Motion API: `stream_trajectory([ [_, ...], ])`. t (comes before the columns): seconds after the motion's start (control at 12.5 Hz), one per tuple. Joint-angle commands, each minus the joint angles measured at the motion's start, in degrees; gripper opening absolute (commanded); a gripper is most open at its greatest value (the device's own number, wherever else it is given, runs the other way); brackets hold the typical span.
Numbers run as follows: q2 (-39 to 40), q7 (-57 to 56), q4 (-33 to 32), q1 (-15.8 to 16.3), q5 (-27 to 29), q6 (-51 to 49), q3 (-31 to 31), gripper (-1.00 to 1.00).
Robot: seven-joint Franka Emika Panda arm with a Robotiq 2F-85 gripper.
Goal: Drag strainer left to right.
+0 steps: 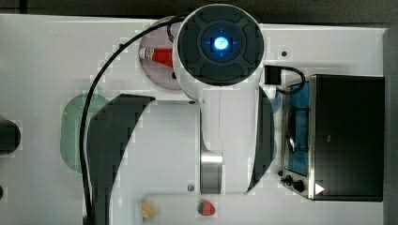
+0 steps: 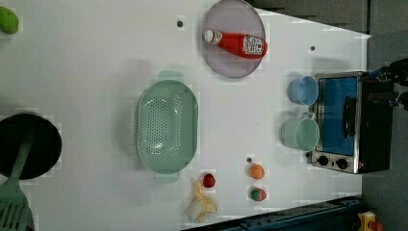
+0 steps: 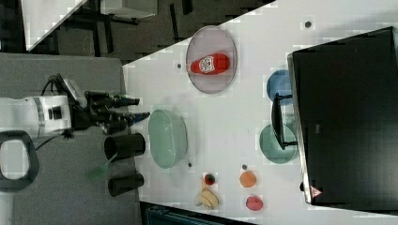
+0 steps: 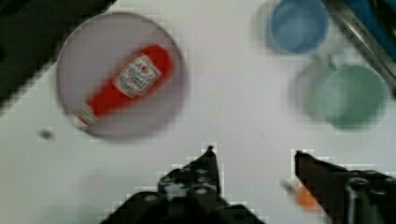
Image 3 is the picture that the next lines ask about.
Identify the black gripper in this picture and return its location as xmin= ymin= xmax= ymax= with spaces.
xmin=70 ymin=91 xmax=150 ymax=131

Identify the green plastic strainer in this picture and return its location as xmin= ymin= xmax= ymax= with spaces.
xmin=148 ymin=109 xmax=188 ymax=169

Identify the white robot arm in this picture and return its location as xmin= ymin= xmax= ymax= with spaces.
xmin=0 ymin=91 xmax=150 ymax=139

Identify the black utensil cup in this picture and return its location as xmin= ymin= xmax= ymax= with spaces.
xmin=104 ymin=133 xmax=145 ymax=161

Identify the green plastic spatula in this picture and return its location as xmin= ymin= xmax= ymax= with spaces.
xmin=85 ymin=154 xmax=117 ymax=180

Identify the red ketchup bottle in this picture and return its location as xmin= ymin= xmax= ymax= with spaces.
xmin=186 ymin=52 xmax=230 ymax=75

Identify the grey round plate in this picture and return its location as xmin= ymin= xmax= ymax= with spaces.
xmin=186 ymin=26 xmax=237 ymax=94

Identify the red toy apple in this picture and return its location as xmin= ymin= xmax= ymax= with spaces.
xmin=205 ymin=173 xmax=215 ymax=186

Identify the peeled toy banana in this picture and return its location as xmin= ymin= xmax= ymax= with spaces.
xmin=193 ymin=179 xmax=219 ymax=210

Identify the orange toy fruit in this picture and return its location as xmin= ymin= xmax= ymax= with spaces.
xmin=239 ymin=171 xmax=256 ymax=188

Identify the green mug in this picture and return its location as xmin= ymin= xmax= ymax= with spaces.
xmin=259 ymin=114 xmax=299 ymax=164

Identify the blue cup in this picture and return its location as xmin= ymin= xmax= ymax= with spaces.
xmin=267 ymin=69 xmax=292 ymax=101

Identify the toy strawberry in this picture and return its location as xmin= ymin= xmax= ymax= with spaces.
xmin=246 ymin=195 xmax=264 ymax=211

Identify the black toaster oven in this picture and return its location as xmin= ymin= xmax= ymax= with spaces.
xmin=271 ymin=26 xmax=398 ymax=215

